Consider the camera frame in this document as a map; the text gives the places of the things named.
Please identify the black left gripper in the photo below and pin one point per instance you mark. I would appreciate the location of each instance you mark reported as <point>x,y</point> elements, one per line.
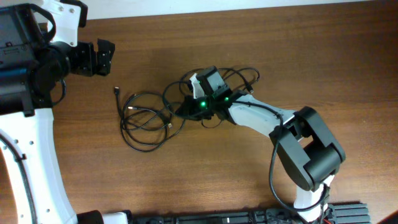
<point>90,59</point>

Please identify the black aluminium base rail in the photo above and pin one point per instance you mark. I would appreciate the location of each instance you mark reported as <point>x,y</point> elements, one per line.
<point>354,213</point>

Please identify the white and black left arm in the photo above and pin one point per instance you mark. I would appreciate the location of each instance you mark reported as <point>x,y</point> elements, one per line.
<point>39,48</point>

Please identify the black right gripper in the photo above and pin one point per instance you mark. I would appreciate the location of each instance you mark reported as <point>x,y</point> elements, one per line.
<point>186,103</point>

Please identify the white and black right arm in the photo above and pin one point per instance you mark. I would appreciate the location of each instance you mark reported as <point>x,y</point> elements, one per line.
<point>307,149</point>

